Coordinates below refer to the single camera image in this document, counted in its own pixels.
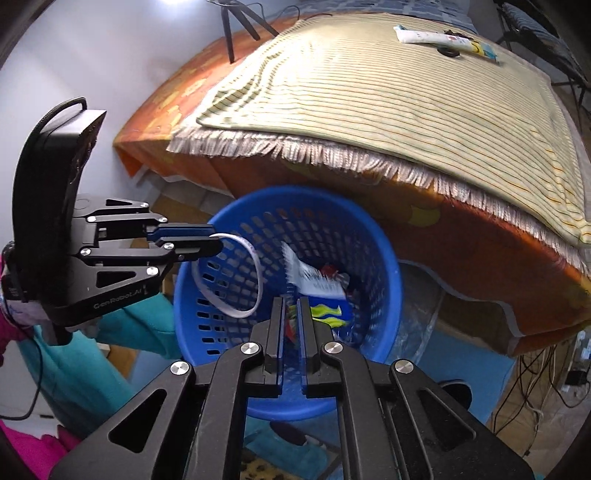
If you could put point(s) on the striped yellow blanket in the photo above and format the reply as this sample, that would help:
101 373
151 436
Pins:
369 92

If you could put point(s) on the blue checked bed sheet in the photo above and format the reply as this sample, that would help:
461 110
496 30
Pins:
392 9

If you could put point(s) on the blue plastic basket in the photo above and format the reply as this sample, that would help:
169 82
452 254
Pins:
369 277

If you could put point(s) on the dark candy wrapper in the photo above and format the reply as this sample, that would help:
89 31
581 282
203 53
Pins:
447 51

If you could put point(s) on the blue white snack packet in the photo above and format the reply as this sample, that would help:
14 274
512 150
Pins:
328 311

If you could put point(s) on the person's pink jacket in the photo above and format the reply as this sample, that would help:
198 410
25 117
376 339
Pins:
27 452

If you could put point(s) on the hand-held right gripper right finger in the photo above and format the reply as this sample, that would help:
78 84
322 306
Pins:
311 341

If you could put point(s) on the white tube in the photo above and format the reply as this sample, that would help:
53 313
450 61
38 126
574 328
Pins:
425 36

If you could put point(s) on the yellow blue packet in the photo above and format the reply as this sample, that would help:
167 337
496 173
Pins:
485 50

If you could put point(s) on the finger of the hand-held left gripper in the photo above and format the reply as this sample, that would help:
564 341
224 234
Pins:
198 249
184 229

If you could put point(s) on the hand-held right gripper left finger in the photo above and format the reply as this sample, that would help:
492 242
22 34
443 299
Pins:
272 341

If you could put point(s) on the clear plastic bag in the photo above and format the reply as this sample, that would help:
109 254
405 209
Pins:
420 318

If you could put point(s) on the striped cloth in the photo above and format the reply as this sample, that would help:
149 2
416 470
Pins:
535 27

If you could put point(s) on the teal pants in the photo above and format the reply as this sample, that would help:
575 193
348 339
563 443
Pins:
92 369

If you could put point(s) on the black folding chair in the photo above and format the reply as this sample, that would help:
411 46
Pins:
568 78

